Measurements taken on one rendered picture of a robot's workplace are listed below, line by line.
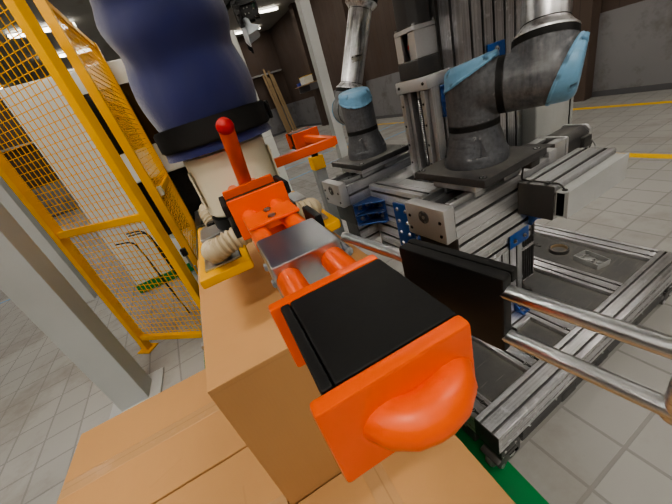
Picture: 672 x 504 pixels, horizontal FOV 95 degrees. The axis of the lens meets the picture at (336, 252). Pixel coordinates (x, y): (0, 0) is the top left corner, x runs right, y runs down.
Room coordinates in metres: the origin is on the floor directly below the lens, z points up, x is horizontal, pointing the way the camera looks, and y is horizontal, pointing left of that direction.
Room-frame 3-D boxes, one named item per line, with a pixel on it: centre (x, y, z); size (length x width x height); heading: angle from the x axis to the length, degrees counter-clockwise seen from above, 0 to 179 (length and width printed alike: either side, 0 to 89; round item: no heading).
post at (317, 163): (1.75, -0.06, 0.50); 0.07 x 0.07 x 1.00; 16
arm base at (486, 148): (0.76, -0.42, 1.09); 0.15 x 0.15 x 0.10
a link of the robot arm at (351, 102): (1.22, -0.24, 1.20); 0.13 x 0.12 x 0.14; 4
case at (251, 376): (0.71, 0.16, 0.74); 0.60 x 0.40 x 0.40; 17
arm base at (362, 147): (1.22, -0.24, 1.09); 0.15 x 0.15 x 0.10
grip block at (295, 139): (1.06, -0.01, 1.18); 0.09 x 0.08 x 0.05; 105
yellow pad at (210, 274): (0.68, 0.25, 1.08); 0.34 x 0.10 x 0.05; 15
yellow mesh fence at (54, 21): (2.64, 1.16, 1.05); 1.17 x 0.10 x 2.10; 16
